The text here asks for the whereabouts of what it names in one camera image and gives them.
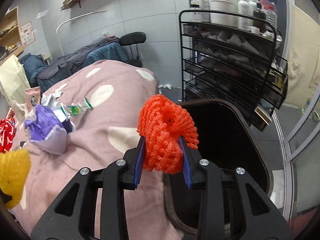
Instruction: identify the large white tub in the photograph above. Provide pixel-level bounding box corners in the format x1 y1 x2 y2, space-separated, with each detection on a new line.
210 0 235 27

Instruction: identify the red patterned cloth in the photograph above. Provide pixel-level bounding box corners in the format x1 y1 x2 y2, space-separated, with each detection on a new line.
0 118 16 153

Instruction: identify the purple plastic snack bag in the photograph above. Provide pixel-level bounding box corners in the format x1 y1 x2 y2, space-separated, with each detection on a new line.
24 105 76 155

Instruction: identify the wooden cubby shelf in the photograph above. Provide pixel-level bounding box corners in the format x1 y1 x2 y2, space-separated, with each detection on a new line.
0 7 24 64

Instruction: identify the pink snack bag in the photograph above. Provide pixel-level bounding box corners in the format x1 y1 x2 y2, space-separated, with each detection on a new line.
25 87 41 112

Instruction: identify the white pump bottle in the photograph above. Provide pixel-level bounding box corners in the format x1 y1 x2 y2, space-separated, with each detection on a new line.
194 0 211 23

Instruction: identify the black wire shelf cart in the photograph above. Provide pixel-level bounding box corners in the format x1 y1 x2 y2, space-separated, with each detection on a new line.
178 9 289 131

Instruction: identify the cream cloth covered chair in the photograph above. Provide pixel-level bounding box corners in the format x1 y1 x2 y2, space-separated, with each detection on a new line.
0 55 30 105

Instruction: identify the dark brown bottle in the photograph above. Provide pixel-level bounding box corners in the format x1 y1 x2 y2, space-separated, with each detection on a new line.
253 2 266 33

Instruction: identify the pink polka dot bedspread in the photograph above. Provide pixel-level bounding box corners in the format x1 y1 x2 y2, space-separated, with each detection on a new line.
13 60 183 239

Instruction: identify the black round stool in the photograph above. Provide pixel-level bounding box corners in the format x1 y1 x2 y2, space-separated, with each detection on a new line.
119 31 146 68

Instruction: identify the massage bed with blue covers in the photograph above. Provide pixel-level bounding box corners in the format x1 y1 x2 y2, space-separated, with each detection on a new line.
20 36 128 92

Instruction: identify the yellow foam fruit net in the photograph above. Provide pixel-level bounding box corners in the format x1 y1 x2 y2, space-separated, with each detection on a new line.
1 148 31 209

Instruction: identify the dark brown trash bin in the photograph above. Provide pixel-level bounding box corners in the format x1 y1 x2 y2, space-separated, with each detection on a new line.
163 99 273 239

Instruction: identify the wall poster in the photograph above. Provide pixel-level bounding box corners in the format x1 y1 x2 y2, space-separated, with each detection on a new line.
18 21 36 48

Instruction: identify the orange foam fruit net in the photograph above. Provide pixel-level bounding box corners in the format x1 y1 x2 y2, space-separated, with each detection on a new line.
137 94 199 174

